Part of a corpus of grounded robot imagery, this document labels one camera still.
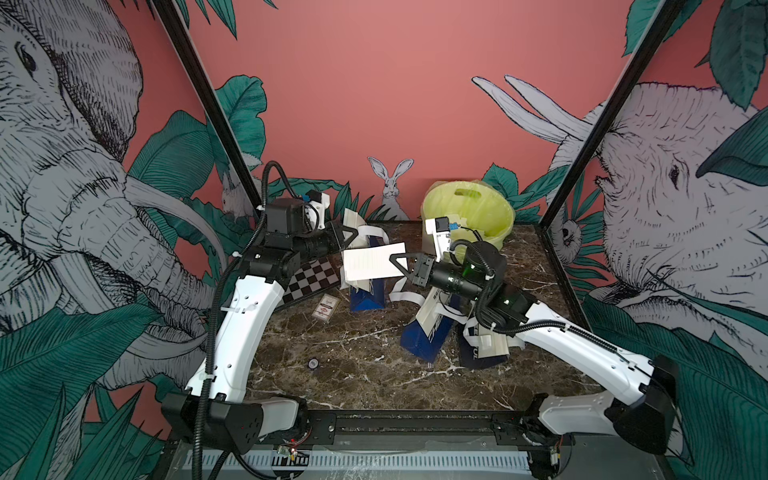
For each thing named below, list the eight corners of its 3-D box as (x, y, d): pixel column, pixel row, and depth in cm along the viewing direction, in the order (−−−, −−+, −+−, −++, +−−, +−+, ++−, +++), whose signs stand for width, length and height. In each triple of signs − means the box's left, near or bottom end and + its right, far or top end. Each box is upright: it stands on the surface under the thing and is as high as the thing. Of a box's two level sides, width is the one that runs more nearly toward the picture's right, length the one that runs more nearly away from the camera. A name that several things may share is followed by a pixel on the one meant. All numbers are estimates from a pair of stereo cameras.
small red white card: (313, 317, 96) (312, 313, 94) (324, 296, 101) (322, 293, 99) (331, 322, 95) (330, 318, 93) (340, 301, 100) (339, 297, 98)
